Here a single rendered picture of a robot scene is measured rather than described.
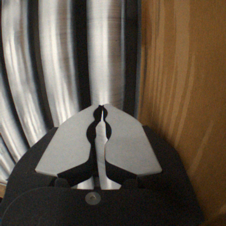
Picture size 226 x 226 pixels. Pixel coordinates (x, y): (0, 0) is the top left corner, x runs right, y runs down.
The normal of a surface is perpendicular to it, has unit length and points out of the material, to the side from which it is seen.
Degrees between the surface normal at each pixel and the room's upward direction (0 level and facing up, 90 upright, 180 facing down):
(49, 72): 15
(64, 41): 36
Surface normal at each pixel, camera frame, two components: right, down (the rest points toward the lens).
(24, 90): 0.51, 0.42
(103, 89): -0.19, 0.48
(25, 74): 0.69, 0.35
